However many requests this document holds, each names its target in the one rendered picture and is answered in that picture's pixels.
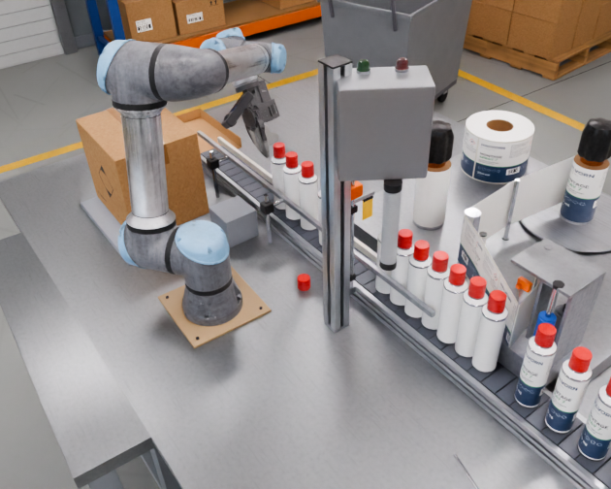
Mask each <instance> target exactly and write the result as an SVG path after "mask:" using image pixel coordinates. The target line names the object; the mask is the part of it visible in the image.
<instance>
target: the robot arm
mask: <svg viewBox="0 0 611 489"><path fill-rule="evenodd" d="M285 65H286V49H285V47H284V45H281V44H275V43H264V42H253V41H246V40H245V38H244V36H243V35H242V33H241V30H240V29H239V28H238V27H234V28H230V29H227V30H224V31H222V32H220V33H218V34H217V35H216V38H210V39H207V40H205V41H204V42H203V43H202V44H201V46H200V48H199V49H196V48H191V47H186V46H180V45H174V44H162V43H152V42H143V41H136V40H133V39H129V40H114V41H112V42H110V43H108V44H107V45H106V46H105V48H104V49H103V51H102V54H101V55H100V57H99V60H98V64H97V81H98V84H99V86H100V87H101V88H102V90H103V91H104V92H105V93H107V94H109V95H111V96H112V102H113V108H114V109H116V110H117V111H118V112H119V113H120V114H121V123H122V132H123V140H124V148H125V157H126V166H127V176H128V183H129V192H130V201H131V210H132V211H131V212H130V213H129V214H128V215H127V216H126V220H125V221H124V222H123V223H122V225H121V227H120V229H119V233H120V235H119V236H118V249H119V252H120V254H121V256H122V258H123V259H124V260H125V261H126V262H127V263H129V264H131V265H134V266H137V267H139V268H142V269H151V270H155V271H159V272H164V273H169V274H174V275H179V276H183V277H184V281H185V289H184V294H183V298H182V307H183V312H184V315H185V316H186V318H187V319H188V320H190V321H191V322H193V323H195V324H197V325H201V326H217V325H221V324H224V323H226V322H228V321H230V320H232V319H233V318H235V317H236V316H237V315H238V314H239V313H240V311H241V308H242V294H241V290H240V289H239V287H238V286H237V284H236V282H235V281H234V279H233V276H232V269H231V262H230V255H229V250H230V249H229V244H228V242H227V238H226V235H225V233H224V231H223V230H222V229H221V228H220V227H219V226H218V225H216V224H214V223H212V222H209V221H205V220H195V222H192V221H189V222H186V223H184V224H183V225H181V226H177V222H176V215H175V213H174V212H173V211H171V210H170V209H169V205H168V192H167V181H166V169H165V156H164V145H163V132H162V120H161V112H162V110H163V109H164V108H165V107H166V106H167V101H171V102H178V101H187V100H192V99H197V98H201V97H204V96H208V95H211V94H213V93H216V92H219V91H220V90H222V89H223V88H224V87H225V86H226V84H228V83H232V85H233V87H235V90H236V93H239V92H242V93H243V94H242V95H241V97H240V98H239V100H238V101H237V103H236V104H235V105H234V107H233V108H232V110H230V111H229V113H228V114H226V115H225V116H224V120H223V121H222V123H221V125H222V126H223V127H225V128H226V129H229V128H231V127H233V126H235V125H236V123H237V120H238V119H239V118H240V116H241V115H242V119H243V122H244V124H245V128H246V131H247V133H248V135H249V137H250V139H251V141H252V142H253V144H254V145H255V146H256V147H257V148H258V150H259V151H260V152H261V153H262V154H263V155H264V156H265V157H266V158H268V157H270V152H269V146H271V145H272V144H273V143H275V142H276V141H277V140H278V135H277V134H276V133H273V132H271V131H270V129H269V127H268V126H267V125H266V124H264V123H265V122H269V121H271V120H274V119H275V118H278V117H279V116H280V115H279V112H278V109H277V106H276V104H275V101H274V99H271V96H270V93H269V91H268V88H267V86H266V83H265V80H263V81H257V80H258V77H257V75H259V74H262V73H271V74H272V73H276V74H280V73H281V72H282V71H283V70H284V68H285ZM274 107H275V109H274ZM275 110H276V111H277V113H276V112H275Z"/></svg>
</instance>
